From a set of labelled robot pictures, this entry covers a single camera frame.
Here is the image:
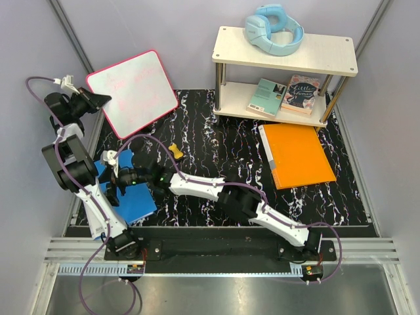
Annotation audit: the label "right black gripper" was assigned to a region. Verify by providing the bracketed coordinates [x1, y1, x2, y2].
[98, 165, 151, 209]

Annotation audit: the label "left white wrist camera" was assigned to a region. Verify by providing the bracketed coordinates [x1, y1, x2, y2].
[53, 75, 79, 95]

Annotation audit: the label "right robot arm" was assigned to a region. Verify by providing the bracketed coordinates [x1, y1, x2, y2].
[95, 150, 322, 260]

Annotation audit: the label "Little Women book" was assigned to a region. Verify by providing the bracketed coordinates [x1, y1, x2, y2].
[280, 74, 320, 117]

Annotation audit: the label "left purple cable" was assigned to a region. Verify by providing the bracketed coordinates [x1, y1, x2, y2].
[26, 75, 142, 315]

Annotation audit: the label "purple cable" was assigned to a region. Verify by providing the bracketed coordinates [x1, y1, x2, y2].
[111, 133, 344, 285]
[26, 75, 142, 315]

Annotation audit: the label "black marble pattern mat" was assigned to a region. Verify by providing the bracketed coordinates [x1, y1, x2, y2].
[64, 89, 381, 238]

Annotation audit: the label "blue book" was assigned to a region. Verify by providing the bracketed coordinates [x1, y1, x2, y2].
[87, 150, 158, 242]

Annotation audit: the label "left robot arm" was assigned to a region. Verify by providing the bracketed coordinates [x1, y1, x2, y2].
[41, 88, 142, 260]

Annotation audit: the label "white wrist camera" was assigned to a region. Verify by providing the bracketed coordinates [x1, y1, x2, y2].
[100, 150, 119, 178]
[53, 75, 79, 95]

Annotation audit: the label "light blue headphones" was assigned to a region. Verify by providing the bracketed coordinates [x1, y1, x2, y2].
[245, 4, 305, 56]

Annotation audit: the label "pink framed whiteboard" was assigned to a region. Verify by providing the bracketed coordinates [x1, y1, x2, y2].
[86, 50, 179, 139]

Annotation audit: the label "white two-tier shelf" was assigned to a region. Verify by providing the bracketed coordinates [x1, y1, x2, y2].
[212, 26, 358, 128]

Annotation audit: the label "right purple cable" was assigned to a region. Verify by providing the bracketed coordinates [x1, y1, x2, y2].
[111, 133, 344, 285]

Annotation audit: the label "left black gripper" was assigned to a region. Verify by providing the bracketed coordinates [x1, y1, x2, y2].
[70, 87, 110, 117]

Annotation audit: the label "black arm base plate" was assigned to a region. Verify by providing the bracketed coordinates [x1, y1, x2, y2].
[104, 227, 338, 276]

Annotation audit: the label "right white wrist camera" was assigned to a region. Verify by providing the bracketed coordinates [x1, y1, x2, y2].
[100, 150, 119, 178]

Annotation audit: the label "yellow whiteboard eraser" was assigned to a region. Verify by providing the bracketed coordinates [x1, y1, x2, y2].
[168, 143, 184, 160]

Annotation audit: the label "orange folder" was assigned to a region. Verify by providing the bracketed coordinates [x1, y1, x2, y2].
[258, 123, 336, 190]

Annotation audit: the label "teal paperback book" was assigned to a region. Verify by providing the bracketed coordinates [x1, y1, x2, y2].
[246, 79, 287, 118]

